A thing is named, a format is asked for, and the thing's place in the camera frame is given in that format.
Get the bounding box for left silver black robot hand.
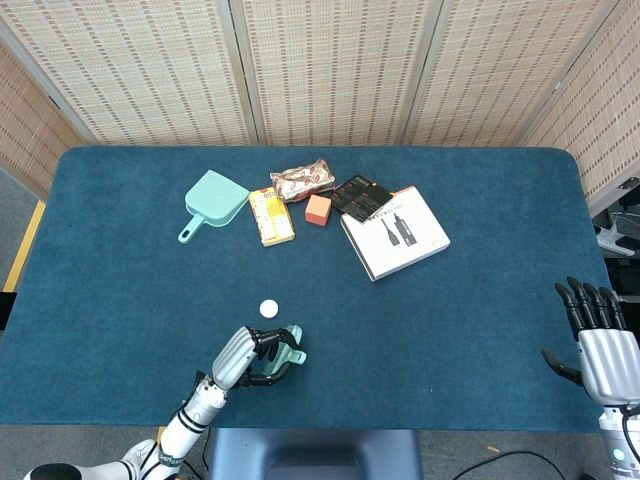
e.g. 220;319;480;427
211;324;297;391

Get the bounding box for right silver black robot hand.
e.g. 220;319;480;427
542;276;640;406

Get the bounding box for light green plastic part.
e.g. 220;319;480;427
258;324;308;377

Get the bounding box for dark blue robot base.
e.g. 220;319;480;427
207;428;424;480

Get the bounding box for black box on floor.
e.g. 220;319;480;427
602;254;640;296

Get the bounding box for yellow printed carton box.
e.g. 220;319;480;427
248;186;296;249

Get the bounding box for mint green plastic dustpan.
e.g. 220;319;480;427
177;169;251;246

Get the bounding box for blue felt table cover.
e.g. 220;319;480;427
0;145;632;434

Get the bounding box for orange foam cube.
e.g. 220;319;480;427
304;193;333;226

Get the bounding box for silver red snack package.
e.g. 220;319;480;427
269;158;336;204

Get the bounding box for white flat product box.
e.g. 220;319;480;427
340;185;452;283

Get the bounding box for black printed card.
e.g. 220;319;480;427
331;173;395;222

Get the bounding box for long yellow floor tape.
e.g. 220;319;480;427
2;199;47;295

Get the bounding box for woven bamboo screen panel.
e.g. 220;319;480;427
229;0;444;148
0;37;87;201
0;0;257;147
403;0;629;148
519;0;640;214

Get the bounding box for black floor cable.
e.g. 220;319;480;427
452;449;604;480

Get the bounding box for white equipment with cables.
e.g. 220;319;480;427
593;209;640;257

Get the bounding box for black edge bracket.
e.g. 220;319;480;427
0;293;17;334

